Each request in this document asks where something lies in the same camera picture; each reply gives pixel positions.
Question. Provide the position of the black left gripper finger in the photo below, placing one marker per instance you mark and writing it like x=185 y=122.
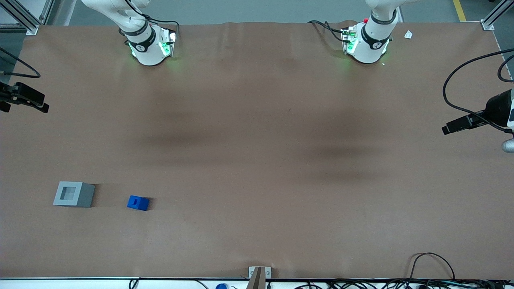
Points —
x=461 y=127
x=468 y=119

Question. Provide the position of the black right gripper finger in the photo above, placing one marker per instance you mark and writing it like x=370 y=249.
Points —
x=34 y=102
x=29 y=91

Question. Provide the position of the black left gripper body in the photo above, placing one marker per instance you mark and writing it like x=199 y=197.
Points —
x=496 y=108

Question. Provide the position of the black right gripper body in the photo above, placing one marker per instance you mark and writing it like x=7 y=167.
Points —
x=5 y=94

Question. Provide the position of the small blue plastic part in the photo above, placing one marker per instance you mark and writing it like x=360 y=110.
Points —
x=137 y=203

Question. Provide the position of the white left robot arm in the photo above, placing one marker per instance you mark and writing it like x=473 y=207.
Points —
x=371 y=48

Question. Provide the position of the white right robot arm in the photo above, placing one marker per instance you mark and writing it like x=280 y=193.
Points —
x=146 y=48

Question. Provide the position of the gray square base block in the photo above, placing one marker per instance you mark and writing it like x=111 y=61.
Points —
x=82 y=196

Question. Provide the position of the small white paper scrap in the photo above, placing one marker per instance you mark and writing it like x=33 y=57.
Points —
x=408 y=34

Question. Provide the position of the brown table mat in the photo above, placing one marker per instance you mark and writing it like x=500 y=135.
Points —
x=257 y=168

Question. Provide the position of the small blue round object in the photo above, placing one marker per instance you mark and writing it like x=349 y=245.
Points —
x=221 y=286

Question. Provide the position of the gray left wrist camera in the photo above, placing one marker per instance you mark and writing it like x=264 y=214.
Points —
x=508 y=145

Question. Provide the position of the aluminium frame post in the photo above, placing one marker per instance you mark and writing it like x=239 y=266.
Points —
x=24 y=16
x=496 y=16

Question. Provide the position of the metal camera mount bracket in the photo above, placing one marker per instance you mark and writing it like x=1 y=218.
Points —
x=259 y=277

